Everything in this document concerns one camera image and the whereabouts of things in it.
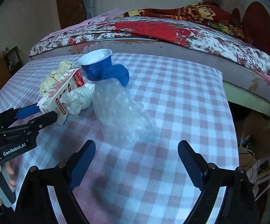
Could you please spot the beige paper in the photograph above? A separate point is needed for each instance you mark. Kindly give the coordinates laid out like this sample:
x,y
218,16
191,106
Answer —
x,y
55,74

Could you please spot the cream bed frame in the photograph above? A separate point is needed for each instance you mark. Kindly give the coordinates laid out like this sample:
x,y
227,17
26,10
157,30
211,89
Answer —
x,y
246,95

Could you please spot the short blue paper cup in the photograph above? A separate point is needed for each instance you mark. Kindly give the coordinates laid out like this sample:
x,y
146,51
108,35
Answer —
x,y
97,70

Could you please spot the floral quilt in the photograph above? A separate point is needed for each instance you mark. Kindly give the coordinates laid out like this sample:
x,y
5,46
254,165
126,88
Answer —
x,y
218,46

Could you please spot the pink sheet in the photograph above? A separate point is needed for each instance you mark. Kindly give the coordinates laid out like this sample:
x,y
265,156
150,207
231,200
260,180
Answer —
x,y
97,18

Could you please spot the red scalloped headboard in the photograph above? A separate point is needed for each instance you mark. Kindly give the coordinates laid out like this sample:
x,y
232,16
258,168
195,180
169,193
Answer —
x,y
258,18

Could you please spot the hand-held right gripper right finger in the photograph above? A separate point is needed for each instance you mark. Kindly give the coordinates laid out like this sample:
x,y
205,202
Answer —
x,y
190,165

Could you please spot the blue cloth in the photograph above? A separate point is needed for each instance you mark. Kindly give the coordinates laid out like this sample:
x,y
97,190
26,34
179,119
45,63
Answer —
x,y
120,73

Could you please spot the wooden side cabinet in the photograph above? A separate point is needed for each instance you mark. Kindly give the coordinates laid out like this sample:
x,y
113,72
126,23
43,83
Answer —
x,y
2,71

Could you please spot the checkered tablecloth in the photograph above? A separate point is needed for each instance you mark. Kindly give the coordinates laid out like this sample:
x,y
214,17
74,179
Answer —
x,y
172,112

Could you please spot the red cartoon blanket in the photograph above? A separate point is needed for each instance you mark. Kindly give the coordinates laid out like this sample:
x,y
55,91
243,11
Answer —
x,y
183,11

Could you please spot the clear plastic bag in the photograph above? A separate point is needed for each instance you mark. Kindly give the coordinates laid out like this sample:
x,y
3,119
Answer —
x,y
118,112

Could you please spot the red and white carton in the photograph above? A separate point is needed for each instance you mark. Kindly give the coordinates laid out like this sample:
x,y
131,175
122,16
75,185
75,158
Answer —
x,y
62,91

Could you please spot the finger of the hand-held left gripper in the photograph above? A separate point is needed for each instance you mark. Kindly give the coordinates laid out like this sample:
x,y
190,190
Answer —
x,y
27,111
44,120

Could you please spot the white paper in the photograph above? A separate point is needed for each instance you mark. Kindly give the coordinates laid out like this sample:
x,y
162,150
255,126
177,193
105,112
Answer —
x,y
79,98

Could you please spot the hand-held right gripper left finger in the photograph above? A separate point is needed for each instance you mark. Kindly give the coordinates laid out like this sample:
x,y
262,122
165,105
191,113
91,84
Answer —
x,y
83,165

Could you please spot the brown wooden door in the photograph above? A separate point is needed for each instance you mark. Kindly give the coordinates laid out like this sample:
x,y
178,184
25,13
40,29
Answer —
x,y
69,7

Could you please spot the brown cardboard box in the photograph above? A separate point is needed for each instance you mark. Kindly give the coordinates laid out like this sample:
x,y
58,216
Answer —
x,y
253,133

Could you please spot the narrow grey curtain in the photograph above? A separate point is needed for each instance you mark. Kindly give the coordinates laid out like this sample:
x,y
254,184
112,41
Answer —
x,y
89,0

